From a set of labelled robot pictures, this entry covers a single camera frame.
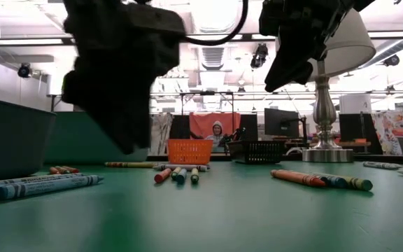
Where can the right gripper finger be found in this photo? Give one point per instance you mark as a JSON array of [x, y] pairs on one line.
[[304, 73], [282, 70]]

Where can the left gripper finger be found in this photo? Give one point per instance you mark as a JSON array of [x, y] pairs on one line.
[[124, 112], [73, 89]]

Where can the orange-yellow crayon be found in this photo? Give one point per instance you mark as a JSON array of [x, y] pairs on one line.
[[131, 164]]

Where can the red crayon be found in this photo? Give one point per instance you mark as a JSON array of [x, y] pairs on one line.
[[72, 169], [162, 175]]

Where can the small blue-grey plastic bin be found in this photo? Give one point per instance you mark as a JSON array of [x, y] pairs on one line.
[[9, 140]]

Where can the orange crayon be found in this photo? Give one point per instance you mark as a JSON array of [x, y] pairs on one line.
[[296, 178]]

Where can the background black robot arm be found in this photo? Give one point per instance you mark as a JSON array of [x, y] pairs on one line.
[[234, 136]]

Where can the white-shade silver table lamp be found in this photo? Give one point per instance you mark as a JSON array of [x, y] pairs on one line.
[[324, 105]]

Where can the floral hanging cloth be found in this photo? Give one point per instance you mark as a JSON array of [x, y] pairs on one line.
[[161, 133], [397, 133]]

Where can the orange mesh basket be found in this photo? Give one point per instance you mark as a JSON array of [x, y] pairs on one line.
[[189, 152]]

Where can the orange hanging cloth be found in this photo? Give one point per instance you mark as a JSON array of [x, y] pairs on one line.
[[201, 122]]

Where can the black mesh basket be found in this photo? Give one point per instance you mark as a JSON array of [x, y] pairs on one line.
[[257, 152]]

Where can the person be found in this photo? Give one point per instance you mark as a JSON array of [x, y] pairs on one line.
[[217, 134]]

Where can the yellow-green crayon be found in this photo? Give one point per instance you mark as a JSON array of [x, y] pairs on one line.
[[194, 176]]

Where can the green table mat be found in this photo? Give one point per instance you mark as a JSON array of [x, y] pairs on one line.
[[201, 217]]

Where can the black ceiling camera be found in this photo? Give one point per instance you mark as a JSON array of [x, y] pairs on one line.
[[259, 56], [24, 70], [391, 60]]

